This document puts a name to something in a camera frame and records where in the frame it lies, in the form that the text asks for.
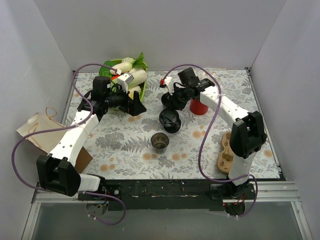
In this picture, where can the floral table mat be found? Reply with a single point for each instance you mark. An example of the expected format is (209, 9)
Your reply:
(121, 148)

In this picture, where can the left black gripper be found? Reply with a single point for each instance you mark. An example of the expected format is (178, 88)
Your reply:
(130, 104)

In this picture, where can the red straw holder cup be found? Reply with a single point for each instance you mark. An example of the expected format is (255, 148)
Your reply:
(197, 108)

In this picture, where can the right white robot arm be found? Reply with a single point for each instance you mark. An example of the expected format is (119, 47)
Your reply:
(247, 128)

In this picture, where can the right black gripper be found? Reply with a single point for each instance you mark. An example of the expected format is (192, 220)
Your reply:
(175, 96)

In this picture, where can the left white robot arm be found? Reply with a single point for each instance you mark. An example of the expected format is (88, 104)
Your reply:
(57, 170)

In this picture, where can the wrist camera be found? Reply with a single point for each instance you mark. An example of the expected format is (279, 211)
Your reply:
(168, 83)
(124, 80)

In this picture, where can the black coffee cups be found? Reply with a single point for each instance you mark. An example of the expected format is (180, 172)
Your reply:
(167, 101)

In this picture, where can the large napa cabbage toy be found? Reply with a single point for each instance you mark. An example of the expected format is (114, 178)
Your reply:
(139, 77)

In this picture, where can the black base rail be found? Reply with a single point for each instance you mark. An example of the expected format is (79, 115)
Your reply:
(173, 194)

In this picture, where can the orange carrot toy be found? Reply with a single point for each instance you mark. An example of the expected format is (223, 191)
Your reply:
(114, 77)

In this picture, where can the green bok choy toy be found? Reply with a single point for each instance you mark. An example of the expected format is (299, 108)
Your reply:
(137, 64)

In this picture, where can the cardboard cup carrier tray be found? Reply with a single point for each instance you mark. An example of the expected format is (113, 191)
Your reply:
(225, 158)

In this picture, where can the black coffee cup lid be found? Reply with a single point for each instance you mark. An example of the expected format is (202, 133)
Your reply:
(168, 117)

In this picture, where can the white radish toy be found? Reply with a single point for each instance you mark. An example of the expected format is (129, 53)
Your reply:
(120, 68)

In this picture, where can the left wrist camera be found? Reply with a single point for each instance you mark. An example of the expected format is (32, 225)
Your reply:
(124, 80)

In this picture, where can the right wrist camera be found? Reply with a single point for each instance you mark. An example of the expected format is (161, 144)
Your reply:
(168, 83)

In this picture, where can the green vegetable tray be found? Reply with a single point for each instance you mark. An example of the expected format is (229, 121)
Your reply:
(143, 87)

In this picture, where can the brown paper takeout bag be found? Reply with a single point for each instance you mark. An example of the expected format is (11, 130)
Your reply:
(47, 141)

